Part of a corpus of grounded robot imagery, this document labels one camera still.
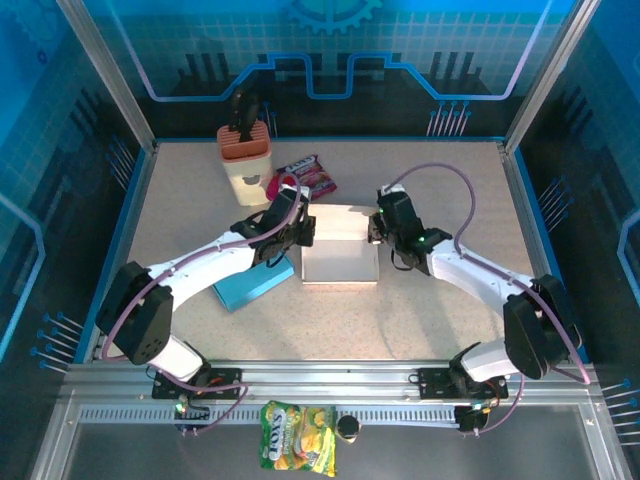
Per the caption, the white paper box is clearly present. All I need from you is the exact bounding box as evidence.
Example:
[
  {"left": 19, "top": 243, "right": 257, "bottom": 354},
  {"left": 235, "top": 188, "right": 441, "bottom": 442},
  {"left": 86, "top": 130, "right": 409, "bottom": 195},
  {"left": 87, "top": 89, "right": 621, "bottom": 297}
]
[{"left": 298, "top": 202, "right": 381, "bottom": 286}]

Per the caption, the pink yoghurt cup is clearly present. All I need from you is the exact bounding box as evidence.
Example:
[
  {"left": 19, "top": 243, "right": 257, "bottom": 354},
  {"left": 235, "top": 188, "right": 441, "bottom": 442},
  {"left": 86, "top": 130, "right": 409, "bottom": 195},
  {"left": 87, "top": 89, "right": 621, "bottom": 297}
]
[{"left": 264, "top": 172, "right": 286, "bottom": 202}]

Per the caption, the red candy bag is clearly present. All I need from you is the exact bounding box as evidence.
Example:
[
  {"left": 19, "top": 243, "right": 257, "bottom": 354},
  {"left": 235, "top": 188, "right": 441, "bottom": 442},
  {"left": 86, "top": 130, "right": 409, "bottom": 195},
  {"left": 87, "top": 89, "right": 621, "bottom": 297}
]
[{"left": 276, "top": 153, "right": 337, "bottom": 201}]

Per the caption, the beige knife block brown top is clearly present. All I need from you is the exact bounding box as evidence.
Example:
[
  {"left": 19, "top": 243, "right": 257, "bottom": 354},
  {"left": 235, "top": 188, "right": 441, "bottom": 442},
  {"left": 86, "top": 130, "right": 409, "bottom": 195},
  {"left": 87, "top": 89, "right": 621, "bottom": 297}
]
[{"left": 216, "top": 123, "right": 275, "bottom": 207}]

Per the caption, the aluminium mounting beam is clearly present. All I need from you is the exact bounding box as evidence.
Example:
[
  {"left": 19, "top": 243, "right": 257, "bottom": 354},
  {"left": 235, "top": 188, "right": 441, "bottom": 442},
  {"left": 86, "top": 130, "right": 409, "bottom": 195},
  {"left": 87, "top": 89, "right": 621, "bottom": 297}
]
[{"left": 59, "top": 358, "right": 601, "bottom": 401}]

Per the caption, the black round knob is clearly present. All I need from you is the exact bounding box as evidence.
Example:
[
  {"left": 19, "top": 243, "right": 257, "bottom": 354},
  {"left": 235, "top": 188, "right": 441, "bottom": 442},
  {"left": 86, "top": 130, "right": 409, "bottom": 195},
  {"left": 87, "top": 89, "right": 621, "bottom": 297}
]
[{"left": 335, "top": 414, "right": 362, "bottom": 445}]

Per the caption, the yellow candy bag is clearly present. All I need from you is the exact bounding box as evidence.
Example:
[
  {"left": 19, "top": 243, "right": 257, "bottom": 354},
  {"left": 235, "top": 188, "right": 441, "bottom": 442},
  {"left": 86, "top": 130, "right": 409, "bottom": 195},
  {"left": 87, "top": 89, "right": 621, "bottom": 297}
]
[{"left": 258, "top": 399, "right": 339, "bottom": 477}]

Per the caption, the small circuit board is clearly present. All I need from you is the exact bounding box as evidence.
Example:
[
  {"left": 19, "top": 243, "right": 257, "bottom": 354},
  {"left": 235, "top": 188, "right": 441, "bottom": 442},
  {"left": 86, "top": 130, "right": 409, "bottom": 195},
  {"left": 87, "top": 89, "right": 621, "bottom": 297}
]
[
  {"left": 173, "top": 397, "right": 211, "bottom": 437},
  {"left": 453, "top": 399, "right": 496, "bottom": 437}
]

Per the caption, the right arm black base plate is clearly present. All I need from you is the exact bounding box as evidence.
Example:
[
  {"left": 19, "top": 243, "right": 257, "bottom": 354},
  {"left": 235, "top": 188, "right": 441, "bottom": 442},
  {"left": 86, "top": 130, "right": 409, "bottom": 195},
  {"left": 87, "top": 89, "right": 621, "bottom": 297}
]
[{"left": 416, "top": 365, "right": 510, "bottom": 401}]

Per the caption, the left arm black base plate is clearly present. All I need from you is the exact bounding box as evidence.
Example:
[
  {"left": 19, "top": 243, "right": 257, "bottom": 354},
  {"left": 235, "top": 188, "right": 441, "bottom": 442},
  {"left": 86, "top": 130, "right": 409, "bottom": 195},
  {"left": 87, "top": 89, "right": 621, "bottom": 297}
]
[{"left": 151, "top": 367, "right": 244, "bottom": 401}]

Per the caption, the grey slotted cable duct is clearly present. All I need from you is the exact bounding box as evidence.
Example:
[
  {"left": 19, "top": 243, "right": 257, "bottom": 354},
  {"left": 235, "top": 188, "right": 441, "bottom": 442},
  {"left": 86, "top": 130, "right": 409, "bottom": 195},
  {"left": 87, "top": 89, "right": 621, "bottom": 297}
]
[{"left": 79, "top": 403, "right": 464, "bottom": 427}]

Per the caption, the aluminium frame post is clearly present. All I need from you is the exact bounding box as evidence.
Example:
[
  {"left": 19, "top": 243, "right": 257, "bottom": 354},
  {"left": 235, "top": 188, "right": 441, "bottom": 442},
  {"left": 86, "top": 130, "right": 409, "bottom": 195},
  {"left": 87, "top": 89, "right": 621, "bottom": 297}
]
[
  {"left": 54, "top": 0, "right": 159, "bottom": 154},
  {"left": 502, "top": 0, "right": 601, "bottom": 154}
]

